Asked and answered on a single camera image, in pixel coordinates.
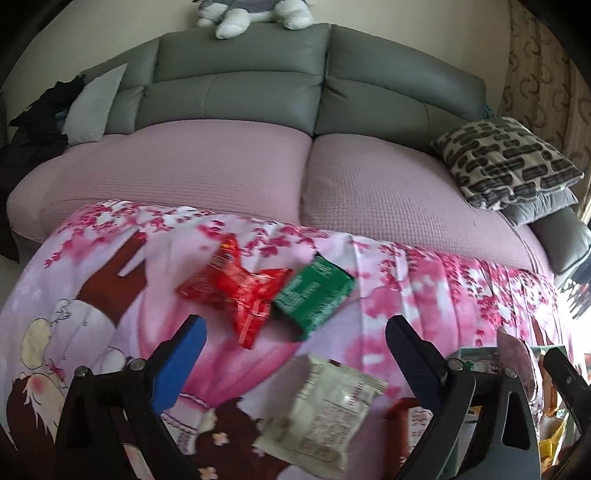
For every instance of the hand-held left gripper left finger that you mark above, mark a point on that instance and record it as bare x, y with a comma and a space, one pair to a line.
178, 364

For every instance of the black-white patterned cushion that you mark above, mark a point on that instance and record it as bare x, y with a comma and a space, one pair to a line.
503, 157

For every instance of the white snack packet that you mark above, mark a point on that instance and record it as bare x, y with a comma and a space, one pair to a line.
318, 415

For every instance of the pink sofa cover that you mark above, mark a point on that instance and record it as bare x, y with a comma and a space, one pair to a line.
207, 161

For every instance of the yellow snack packet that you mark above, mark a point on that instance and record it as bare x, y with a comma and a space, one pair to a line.
551, 438

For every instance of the printed blanket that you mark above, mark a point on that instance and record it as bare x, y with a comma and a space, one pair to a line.
415, 286

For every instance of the grey sofa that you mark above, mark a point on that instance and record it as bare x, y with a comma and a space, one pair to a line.
277, 60

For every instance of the red-white snack packet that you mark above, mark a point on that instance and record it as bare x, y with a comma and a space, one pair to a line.
413, 424

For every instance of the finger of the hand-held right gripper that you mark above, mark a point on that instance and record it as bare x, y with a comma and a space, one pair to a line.
561, 369

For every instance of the grey cushion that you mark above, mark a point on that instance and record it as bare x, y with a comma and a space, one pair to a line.
540, 207

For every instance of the pink snack packet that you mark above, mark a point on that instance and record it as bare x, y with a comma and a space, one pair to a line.
519, 364

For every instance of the dark clothes pile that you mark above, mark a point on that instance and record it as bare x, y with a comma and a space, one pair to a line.
32, 134

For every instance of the green snack packet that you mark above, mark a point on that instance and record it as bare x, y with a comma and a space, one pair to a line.
314, 290

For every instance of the patterned curtain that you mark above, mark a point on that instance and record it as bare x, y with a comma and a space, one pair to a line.
535, 69

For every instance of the light grey pillow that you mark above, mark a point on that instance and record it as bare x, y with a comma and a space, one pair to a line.
92, 110

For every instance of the red snack packet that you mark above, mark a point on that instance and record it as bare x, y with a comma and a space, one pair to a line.
226, 281

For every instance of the grey-white plush toy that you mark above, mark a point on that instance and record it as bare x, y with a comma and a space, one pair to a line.
235, 21

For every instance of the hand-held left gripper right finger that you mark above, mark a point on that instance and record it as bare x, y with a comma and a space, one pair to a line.
415, 360

